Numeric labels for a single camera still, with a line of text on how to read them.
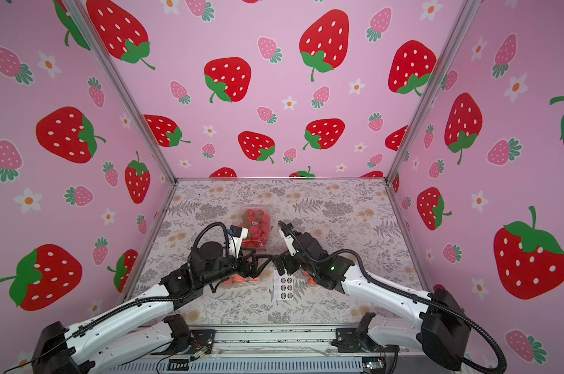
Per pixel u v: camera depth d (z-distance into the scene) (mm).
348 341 732
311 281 832
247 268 640
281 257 683
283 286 858
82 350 413
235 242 664
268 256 680
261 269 661
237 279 808
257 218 1003
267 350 730
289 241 689
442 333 401
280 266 689
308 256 564
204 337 755
